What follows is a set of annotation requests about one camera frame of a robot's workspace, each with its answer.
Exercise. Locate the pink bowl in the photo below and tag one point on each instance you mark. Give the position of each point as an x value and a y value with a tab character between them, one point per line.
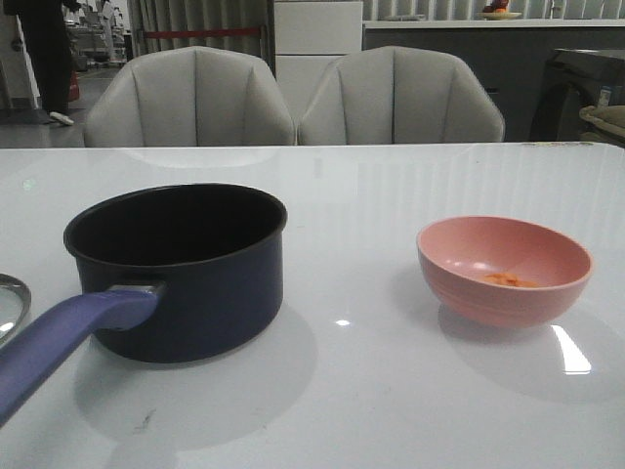
455	253

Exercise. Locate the orange ham slices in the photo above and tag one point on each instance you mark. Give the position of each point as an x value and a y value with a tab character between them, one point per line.
508	279

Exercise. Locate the glass lid purple knob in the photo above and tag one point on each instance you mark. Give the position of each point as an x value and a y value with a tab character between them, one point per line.
15	305

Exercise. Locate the right grey armchair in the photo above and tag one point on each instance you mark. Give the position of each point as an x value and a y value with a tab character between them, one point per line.
398	95

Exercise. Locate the grey armchair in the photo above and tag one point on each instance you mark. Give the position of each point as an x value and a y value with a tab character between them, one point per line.
195	96
398	95

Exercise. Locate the left grey armchair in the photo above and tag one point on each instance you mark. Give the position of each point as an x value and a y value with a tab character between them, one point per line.
195	96

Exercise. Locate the white cabinet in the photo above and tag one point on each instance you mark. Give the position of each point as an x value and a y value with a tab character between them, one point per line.
308	35

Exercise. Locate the red barrier belt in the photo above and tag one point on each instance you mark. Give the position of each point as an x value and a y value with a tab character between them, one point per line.
206	33

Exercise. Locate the grey counter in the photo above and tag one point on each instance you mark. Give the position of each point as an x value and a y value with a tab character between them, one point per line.
508	57

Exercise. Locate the red bin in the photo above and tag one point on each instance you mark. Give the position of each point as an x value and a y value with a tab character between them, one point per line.
73	90

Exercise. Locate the fruit plate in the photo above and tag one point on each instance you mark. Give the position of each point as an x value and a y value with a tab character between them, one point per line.
498	10

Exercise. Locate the dark appliance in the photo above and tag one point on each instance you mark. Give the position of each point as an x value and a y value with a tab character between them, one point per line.
574	79

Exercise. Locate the beige cushion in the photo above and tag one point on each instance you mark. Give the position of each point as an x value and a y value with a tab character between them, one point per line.
603	125

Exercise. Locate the person in black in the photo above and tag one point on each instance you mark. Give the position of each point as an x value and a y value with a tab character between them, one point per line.
47	44

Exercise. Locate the dark blue saucepan purple handle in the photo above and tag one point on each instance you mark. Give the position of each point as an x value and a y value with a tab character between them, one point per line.
168	274

